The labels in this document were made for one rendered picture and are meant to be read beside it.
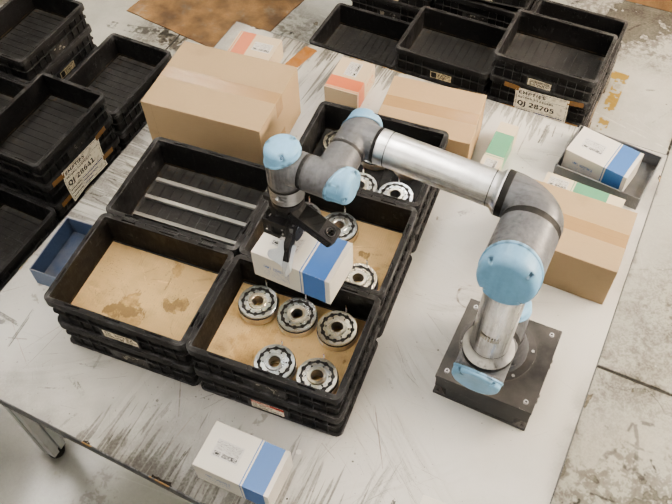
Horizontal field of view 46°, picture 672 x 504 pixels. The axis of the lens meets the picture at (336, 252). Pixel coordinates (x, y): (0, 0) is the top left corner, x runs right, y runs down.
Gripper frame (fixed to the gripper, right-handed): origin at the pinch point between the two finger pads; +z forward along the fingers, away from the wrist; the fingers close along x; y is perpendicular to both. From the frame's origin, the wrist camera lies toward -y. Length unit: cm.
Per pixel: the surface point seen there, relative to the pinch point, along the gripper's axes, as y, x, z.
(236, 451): 0.0, 38.4, 31.7
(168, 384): 28, 28, 40
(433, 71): 22, -145, 69
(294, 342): 0.1, 8.3, 27.7
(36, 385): 60, 43, 40
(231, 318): 18.1, 9.2, 27.5
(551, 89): -26, -145, 61
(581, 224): -54, -57, 25
